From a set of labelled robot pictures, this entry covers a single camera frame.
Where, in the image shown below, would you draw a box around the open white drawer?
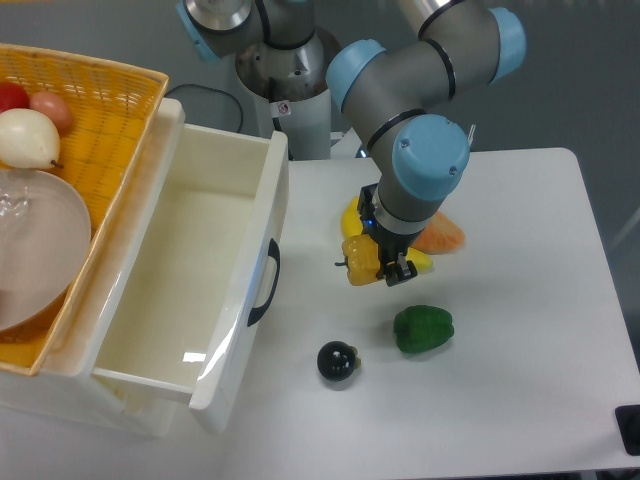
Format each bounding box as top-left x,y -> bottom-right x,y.
93,125 -> 289,436

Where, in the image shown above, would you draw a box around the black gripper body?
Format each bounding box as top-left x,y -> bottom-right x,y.
357,184 -> 423,265

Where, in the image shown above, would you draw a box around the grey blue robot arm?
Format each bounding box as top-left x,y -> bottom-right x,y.
176,1 -> 527,286

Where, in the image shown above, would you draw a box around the green bell pepper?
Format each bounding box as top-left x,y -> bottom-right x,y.
393,305 -> 455,354

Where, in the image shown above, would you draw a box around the white pear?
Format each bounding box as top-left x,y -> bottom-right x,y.
1,108 -> 64,170

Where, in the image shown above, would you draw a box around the yellow banana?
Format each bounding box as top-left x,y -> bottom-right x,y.
340,197 -> 433,274

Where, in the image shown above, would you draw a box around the red apple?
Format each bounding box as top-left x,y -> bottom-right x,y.
0,82 -> 30,113

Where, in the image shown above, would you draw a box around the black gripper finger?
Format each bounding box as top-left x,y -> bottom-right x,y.
382,255 -> 418,287

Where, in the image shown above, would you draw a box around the black round eggplant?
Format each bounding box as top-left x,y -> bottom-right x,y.
316,340 -> 361,382

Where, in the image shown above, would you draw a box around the pink peach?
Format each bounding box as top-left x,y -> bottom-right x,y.
29,91 -> 74,135

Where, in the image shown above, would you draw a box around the black device at edge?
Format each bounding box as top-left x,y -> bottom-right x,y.
615,404 -> 640,456

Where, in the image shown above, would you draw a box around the yellow bell pepper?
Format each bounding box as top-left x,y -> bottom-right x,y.
342,234 -> 381,286

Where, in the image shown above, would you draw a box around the white drawer cabinet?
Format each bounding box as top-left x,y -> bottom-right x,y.
1,99 -> 185,436

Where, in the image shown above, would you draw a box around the black cable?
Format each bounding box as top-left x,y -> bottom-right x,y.
164,83 -> 245,134

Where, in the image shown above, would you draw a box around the yellow wicker basket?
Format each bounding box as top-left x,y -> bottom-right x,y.
1,44 -> 169,376

